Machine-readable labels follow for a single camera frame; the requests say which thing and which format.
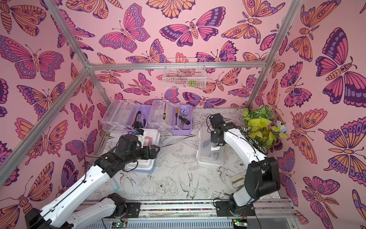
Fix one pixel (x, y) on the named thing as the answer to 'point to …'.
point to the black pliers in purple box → (138, 124)
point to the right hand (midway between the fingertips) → (220, 137)
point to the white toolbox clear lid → (208, 153)
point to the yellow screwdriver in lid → (164, 114)
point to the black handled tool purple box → (184, 120)
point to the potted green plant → (260, 126)
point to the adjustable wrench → (183, 113)
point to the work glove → (238, 180)
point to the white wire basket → (184, 73)
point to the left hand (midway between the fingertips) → (155, 147)
